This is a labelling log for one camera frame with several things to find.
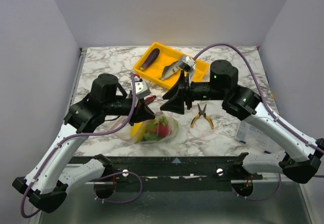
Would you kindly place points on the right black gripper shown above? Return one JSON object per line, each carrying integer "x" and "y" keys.
{"x": 187, "y": 91}

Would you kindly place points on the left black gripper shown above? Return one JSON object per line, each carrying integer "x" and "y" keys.
{"x": 141, "y": 113}

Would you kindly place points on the green celery stalk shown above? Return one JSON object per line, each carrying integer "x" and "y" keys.
{"x": 151, "y": 133}

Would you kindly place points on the clear zip top bag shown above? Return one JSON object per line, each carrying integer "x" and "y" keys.
{"x": 160, "y": 117}

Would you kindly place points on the red tomato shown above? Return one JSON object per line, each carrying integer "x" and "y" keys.
{"x": 164, "y": 130}

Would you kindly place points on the green cabbage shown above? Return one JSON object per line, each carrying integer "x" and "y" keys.
{"x": 174, "y": 127}

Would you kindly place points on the yellow squash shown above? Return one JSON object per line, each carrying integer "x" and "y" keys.
{"x": 137, "y": 132}

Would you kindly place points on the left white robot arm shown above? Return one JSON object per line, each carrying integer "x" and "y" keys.
{"x": 105, "y": 110}

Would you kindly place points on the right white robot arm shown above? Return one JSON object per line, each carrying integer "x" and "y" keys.
{"x": 300, "y": 157}

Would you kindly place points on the small clear plastic bag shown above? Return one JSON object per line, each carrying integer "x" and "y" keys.
{"x": 251, "y": 136}

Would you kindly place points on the red black utility knife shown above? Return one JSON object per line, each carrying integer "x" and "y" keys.
{"x": 150, "y": 99}

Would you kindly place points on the grey toy fish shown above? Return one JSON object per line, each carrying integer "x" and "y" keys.
{"x": 169, "y": 70}

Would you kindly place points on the yellow plastic tray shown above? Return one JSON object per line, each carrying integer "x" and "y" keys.
{"x": 166, "y": 56}

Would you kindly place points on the purple eggplant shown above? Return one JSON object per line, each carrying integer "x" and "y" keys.
{"x": 150, "y": 59}

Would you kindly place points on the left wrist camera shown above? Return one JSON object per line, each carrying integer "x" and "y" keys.
{"x": 141, "y": 87}

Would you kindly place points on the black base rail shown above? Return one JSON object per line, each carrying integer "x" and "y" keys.
{"x": 175, "y": 174}

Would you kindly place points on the aluminium extrusion frame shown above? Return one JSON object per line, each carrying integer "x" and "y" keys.
{"x": 288, "y": 206}

